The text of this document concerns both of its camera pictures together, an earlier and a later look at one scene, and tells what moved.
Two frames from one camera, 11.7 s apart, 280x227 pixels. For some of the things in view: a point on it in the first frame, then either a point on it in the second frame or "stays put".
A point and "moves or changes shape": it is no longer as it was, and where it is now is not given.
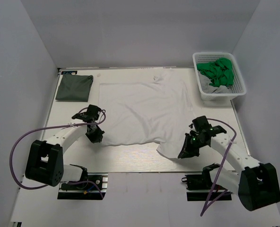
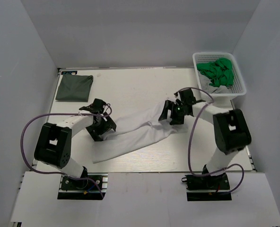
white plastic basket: x=217 y=76 stays put
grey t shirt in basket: x=205 y=81 stays put
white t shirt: x=152 y=108 moves or changes shape
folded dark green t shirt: x=74 y=87 stays put
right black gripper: x=187 y=151 -> x=169 y=105
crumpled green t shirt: x=220 y=71 stays put
